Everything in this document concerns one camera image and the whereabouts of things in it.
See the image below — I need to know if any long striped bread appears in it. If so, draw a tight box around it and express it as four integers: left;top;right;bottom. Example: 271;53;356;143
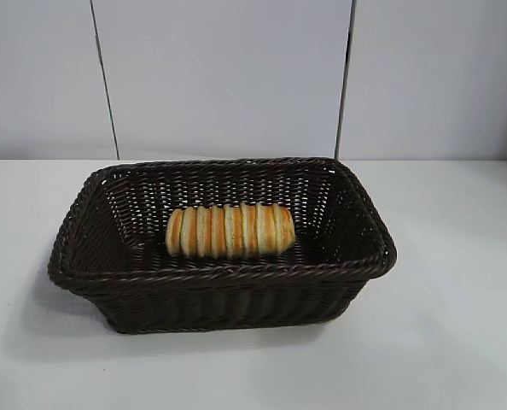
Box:
166;202;296;260

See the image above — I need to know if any dark brown woven basket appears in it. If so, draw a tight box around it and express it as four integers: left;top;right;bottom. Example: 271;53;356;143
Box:
47;156;399;336

